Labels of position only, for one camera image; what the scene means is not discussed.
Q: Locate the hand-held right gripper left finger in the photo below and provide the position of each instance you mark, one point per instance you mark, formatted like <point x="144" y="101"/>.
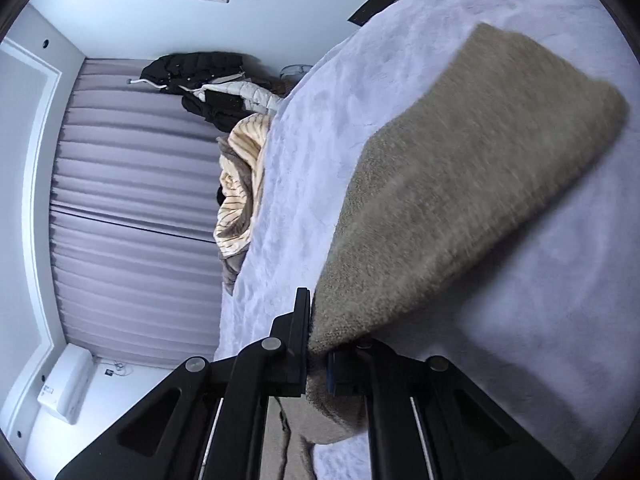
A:
<point x="301" y="360"/>

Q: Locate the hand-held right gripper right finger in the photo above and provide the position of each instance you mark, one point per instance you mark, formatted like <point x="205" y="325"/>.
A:
<point x="336" y="375"/>

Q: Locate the olive knit sweater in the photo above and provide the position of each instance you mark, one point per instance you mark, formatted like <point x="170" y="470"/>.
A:
<point x="450" y="185"/>

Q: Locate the striped beige brown garment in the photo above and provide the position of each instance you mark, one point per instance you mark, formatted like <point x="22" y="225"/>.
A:
<point x="231" y="272"/>

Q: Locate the beige striped cloth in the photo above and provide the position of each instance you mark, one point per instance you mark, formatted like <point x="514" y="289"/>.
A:
<point x="240" y="220"/>

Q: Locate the white air conditioner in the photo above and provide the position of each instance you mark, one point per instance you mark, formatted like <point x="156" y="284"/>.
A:
<point x="65" y="385"/>

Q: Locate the grey curtain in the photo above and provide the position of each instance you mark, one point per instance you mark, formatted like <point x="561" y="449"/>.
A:
<point x="125" y="185"/>

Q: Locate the white puffer jacket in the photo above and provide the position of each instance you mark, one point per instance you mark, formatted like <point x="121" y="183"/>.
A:
<point x="255" y="95"/>

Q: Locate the black jacket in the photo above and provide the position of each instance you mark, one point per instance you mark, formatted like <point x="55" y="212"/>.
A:
<point x="190" y="67"/>

